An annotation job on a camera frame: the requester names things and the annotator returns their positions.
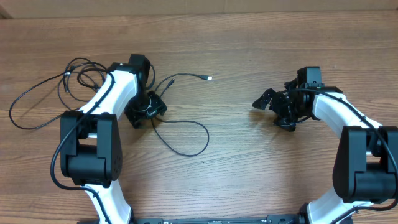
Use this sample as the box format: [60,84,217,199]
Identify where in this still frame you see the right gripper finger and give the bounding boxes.
[252,88,275,110]
[273,119,296,132]

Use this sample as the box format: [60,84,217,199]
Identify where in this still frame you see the black cable with USB plug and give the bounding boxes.
[57,57,108,111]

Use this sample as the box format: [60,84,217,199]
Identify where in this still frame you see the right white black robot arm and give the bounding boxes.
[252,67,397,223]

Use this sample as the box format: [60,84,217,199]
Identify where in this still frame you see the black USB cable bundle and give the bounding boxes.
[150,73,213,157]

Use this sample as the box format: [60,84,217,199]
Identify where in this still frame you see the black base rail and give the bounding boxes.
[129,214,309,224]

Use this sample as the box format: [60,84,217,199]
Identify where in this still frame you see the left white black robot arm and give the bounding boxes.
[52,54,167,223]

